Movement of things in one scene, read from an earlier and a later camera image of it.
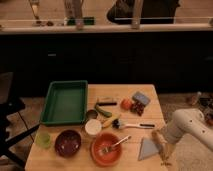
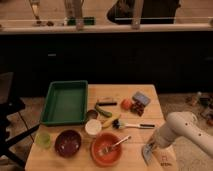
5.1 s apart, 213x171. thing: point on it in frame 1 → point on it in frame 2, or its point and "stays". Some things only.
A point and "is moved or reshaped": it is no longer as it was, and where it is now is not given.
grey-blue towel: [147, 148] is moved or reshaped
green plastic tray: [65, 104] stays
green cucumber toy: [103, 112] stays
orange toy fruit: [126, 104] stays
